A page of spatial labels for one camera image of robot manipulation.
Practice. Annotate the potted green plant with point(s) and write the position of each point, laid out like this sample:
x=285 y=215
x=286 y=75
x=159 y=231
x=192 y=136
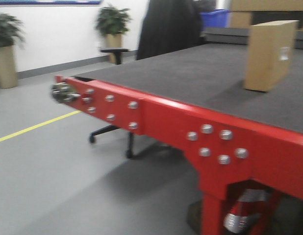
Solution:
x=111 y=23
x=10 y=33

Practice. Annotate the white barcode shipping label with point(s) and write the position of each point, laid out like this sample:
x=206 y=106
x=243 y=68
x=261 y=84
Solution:
x=284 y=53

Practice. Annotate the brown cardboard package box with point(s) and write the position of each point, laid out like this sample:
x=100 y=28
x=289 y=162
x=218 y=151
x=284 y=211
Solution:
x=264 y=70

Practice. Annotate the large stacked cardboard boxes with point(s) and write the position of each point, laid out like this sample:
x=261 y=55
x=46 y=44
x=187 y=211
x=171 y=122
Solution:
x=244 y=13

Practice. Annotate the blue plastic crate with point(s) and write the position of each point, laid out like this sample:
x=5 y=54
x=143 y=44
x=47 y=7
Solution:
x=215 y=18

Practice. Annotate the person in black coat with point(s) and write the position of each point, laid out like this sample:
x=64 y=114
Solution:
x=168 y=26

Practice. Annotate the black office chair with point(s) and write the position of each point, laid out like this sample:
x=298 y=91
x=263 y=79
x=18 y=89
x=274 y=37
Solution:
x=117 y=52

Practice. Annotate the red metal conveyor frame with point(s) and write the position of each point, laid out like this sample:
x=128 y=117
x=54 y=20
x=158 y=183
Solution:
x=244 y=166

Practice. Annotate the black raised conveyor rail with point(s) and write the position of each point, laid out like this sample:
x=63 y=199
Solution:
x=238 y=36

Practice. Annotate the left potted green plant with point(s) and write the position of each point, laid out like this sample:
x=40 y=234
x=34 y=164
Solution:
x=10 y=33

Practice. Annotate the right potted green plant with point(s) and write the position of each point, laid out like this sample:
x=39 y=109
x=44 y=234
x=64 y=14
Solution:
x=111 y=23

